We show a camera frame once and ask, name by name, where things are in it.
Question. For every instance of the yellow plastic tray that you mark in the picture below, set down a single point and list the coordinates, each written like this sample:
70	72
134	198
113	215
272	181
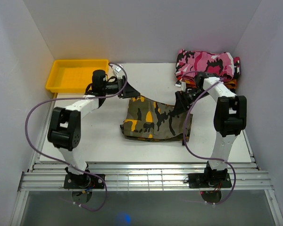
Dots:
73	75

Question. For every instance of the aluminium rail frame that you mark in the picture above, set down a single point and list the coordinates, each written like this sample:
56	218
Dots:
147	166

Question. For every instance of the orange camouflage folded trousers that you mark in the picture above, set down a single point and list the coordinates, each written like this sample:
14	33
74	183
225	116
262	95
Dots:
189	84

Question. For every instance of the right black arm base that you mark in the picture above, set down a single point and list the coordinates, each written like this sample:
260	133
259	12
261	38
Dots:
199	180

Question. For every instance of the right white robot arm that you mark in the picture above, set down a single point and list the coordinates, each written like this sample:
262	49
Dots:
229	121

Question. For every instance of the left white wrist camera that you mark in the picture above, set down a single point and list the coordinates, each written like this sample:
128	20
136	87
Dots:
116	69

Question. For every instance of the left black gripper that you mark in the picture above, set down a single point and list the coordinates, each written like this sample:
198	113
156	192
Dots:
128	92

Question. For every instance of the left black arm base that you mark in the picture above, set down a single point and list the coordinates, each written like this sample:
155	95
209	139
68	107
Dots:
94	183

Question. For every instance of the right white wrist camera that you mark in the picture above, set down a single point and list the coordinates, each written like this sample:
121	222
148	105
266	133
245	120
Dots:
181	85

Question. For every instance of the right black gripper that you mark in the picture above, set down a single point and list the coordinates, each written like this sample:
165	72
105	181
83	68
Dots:
182	104

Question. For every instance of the yellow green camouflage trousers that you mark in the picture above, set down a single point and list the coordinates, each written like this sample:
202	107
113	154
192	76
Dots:
153	121

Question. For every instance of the pink camouflage folded trousers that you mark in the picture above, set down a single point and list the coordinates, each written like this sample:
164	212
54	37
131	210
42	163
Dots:
189	62

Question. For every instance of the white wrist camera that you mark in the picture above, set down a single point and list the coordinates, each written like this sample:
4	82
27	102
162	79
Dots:
181	85
116	69

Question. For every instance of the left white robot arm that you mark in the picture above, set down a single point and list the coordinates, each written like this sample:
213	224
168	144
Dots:
65	124

